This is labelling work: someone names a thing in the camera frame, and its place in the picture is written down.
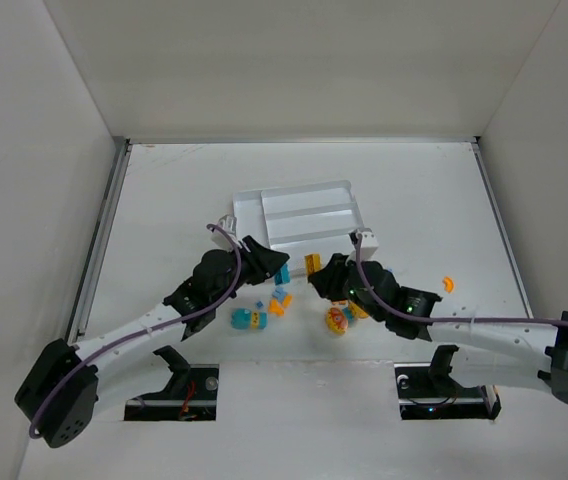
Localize teal long duplo brick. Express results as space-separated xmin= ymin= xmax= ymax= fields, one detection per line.
xmin=274 ymin=264 xmax=291 ymax=285

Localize yellow long duplo brick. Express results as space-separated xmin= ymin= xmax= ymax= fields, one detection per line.
xmin=304 ymin=253 xmax=322 ymax=276

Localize teal rounded duplo block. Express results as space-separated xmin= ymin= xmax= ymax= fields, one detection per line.
xmin=231 ymin=308 xmax=252 ymax=330

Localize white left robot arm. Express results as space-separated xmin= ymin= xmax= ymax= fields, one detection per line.
xmin=14 ymin=233 xmax=289 ymax=448

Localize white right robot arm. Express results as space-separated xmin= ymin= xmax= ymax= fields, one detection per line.
xmin=308 ymin=254 xmax=568 ymax=405

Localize light blue lego plate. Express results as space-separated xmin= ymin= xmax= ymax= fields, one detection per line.
xmin=273 ymin=287 xmax=288 ymax=301

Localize orange half-round lego piece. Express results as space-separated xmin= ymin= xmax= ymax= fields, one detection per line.
xmin=343 ymin=302 xmax=369 ymax=320

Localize orange small lego plates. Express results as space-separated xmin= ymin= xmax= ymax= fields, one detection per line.
xmin=268 ymin=298 xmax=285 ymax=317

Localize white divided plastic tray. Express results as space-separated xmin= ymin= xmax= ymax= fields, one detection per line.
xmin=232 ymin=180 xmax=365 ymax=277

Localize orange curved lego piece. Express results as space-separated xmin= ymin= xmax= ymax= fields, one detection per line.
xmin=442 ymin=277 xmax=455 ymax=293

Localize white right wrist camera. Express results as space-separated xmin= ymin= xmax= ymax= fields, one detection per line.
xmin=349 ymin=228 xmax=379 ymax=261

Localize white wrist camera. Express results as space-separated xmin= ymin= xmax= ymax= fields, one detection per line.
xmin=349 ymin=228 xmax=379 ymax=261
xmin=211 ymin=214 xmax=237 ymax=250

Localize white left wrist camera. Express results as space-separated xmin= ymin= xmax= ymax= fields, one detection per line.
xmin=211 ymin=214 xmax=237 ymax=250

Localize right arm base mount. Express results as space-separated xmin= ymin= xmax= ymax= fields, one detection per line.
xmin=394 ymin=345 xmax=502 ymax=421

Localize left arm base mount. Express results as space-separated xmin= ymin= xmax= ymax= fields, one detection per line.
xmin=123 ymin=346 xmax=220 ymax=423

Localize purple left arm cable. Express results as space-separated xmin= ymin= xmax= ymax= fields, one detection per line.
xmin=28 ymin=223 xmax=243 ymax=440

